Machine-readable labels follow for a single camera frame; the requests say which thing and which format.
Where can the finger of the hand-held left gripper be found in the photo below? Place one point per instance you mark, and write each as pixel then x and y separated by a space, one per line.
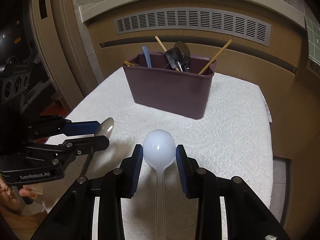
pixel 82 127
pixel 92 143

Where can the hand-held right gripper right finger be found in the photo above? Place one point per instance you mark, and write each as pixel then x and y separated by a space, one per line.
pixel 181 170

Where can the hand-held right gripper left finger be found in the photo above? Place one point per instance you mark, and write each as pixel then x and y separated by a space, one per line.
pixel 137 170

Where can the white plastic spoon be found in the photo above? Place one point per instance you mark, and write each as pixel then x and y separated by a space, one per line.
pixel 158 145

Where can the purple utensil holder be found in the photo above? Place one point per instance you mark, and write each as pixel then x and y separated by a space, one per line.
pixel 167 92

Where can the blue plastic spoon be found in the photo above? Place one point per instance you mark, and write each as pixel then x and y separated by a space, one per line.
pixel 147 57

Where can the wooden chopstick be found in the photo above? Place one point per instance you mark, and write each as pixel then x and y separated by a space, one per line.
pixel 161 44
pixel 220 52

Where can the person's left hand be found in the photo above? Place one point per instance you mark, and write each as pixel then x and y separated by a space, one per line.
pixel 25 193

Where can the white embossed table cloth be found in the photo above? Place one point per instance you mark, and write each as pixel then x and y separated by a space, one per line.
pixel 225 130

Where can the wooden kitchen counter cabinet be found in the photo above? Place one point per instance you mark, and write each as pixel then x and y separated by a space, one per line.
pixel 250 62

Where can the grey vent grille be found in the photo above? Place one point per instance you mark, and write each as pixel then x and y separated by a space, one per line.
pixel 190 21

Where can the green grid cloth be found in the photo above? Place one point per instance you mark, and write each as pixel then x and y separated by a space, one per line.
pixel 313 37

